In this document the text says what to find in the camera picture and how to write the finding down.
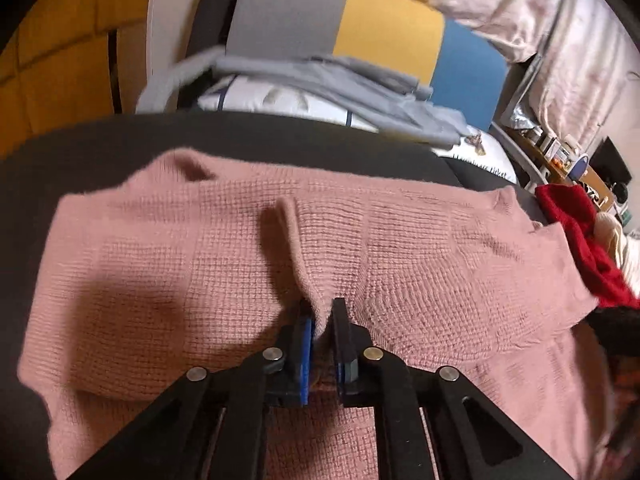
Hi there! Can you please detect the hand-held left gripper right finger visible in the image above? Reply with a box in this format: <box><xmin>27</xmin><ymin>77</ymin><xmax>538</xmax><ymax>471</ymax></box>
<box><xmin>331</xmin><ymin>297</ymin><xmax>576</xmax><ymax>480</ymax></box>

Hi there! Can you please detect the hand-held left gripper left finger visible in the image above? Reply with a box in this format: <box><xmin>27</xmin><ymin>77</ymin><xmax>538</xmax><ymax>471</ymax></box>
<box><xmin>65</xmin><ymin>300</ymin><xmax>316</xmax><ymax>480</ymax></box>

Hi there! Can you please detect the pink knit sweater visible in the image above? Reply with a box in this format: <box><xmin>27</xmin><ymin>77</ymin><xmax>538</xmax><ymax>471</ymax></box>
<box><xmin>17</xmin><ymin>147</ymin><xmax>621</xmax><ymax>480</ymax></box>

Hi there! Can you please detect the white pillow with black print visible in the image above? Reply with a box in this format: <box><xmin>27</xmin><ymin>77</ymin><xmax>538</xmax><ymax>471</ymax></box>
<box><xmin>432</xmin><ymin>127</ymin><xmax>518</xmax><ymax>183</ymax></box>

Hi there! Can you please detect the white pillow with blue lines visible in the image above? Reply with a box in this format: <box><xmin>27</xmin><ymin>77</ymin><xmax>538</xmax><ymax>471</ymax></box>
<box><xmin>197</xmin><ymin>74</ymin><xmax>386</xmax><ymax>133</ymax></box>

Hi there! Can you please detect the red knit sweater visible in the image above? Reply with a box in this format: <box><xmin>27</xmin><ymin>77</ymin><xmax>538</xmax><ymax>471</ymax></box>
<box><xmin>535</xmin><ymin>183</ymin><xmax>640</xmax><ymax>311</ymax></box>

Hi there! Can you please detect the grey cloth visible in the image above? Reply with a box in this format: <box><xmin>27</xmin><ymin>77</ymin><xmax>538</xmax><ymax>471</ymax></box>
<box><xmin>212</xmin><ymin>54</ymin><xmax>471</xmax><ymax>148</ymax></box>

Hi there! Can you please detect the black garment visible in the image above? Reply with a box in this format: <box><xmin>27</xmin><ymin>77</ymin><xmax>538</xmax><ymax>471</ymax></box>
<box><xmin>582</xmin><ymin>305</ymin><xmax>640</xmax><ymax>356</ymax></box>

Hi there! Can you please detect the cream knit sweater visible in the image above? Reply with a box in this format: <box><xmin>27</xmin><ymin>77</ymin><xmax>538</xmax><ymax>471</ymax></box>
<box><xmin>592</xmin><ymin>212</ymin><xmax>640</xmax><ymax>281</ymax></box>

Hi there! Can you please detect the wooden desk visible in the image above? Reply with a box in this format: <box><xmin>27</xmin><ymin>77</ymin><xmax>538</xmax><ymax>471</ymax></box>
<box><xmin>515</xmin><ymin>127</ymin><xmax>621</xmax><ymax>211</ymax></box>

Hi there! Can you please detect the black monitor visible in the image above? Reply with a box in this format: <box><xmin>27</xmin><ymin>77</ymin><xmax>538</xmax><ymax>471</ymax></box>
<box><xmin>592</xmin><ymin>137</ymin><xmax>633</xmax><ymax>186</ymax></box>

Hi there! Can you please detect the hanging pink printed curtain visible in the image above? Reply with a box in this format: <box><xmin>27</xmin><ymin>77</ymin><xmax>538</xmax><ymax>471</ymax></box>
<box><xmin>525</xmin><ymin>0</ymin><xmax>640</xmax><ymax>161</ymax></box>

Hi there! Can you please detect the wooden wardrobe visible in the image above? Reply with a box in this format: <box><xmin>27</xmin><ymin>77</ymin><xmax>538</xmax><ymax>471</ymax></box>
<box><xmin>0</xmin><ymin>0</ymin><xmax>156</xmax><ymax>158</ymax></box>

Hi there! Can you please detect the bundled pink printed curtain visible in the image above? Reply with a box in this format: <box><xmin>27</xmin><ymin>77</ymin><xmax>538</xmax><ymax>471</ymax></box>
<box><xmin>370</xmin><ymin>0</ymin><xmax>571</xmax><ymax>63</ymax></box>

